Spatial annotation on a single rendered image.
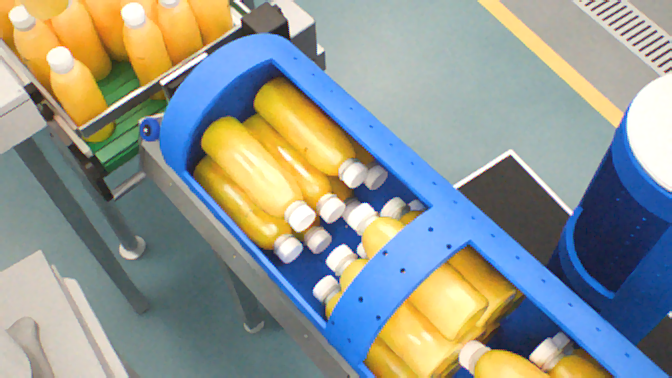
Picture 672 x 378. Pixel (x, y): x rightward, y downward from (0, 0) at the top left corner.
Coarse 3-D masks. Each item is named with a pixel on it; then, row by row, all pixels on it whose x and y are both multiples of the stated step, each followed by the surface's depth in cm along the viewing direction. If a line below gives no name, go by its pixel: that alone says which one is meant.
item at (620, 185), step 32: (608, 160) 149; (608, 192) 166; (640, 192) 124; (576, 224) 175; (608, 224) 180; (640, 224) 175; (576, 256) 158; (608, 256) 193; (640, 256) 183; (576, 288) 160; (608, 288) 203; (640, 288) 145; (608, 320) 161; (640, 320) 158
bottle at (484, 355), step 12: (480, 348) 98; (480, 360) 96; (492, 360) 94; (504, 360) 93; (516, 360) 93; (528, 360) 94; (480, 372) 95; (492, 372) 93; (504, 372) 92; (516, 372) 91; (528, 372) 91; (540, 372) 91
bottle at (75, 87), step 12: (72, 60) 127; (60, 72) 126; (72, 72) 127; (84, 72) 129; (60, 84) 128; (72, 84) 128; (84, 84) 129; (96, 84) 133; (60, 96) 130; (72, 96) 129; (84, 96) 131; (96, 96) 134; (72, 108) 132; (84, 108) 133; (96, 108) 135; (108, 108) 139; (72, 120) 136; (84, 120) 135; (96, 132) 139; (108, 132) 141
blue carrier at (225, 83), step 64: (256, 64) 108; (192, 128) 108; (384, 128) 108; (384, 192) 122; (448, 192) 100; (256, 256) 107; (320, 256) 122; (384, 256) 93; (448, 256) 92; (512, 256) 94; (320, 320) 101; (384, 320) 92; (512, 320) 111; (576, 320) 89
